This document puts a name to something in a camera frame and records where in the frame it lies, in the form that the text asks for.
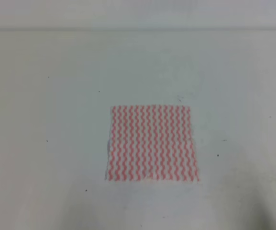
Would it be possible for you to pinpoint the pink white wavy striped towel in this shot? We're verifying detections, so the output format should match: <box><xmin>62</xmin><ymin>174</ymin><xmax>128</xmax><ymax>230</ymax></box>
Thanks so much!
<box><xmin>105</xmin><ymin>105</ymin><xmax>199</xmax><ymax>183</ymax></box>

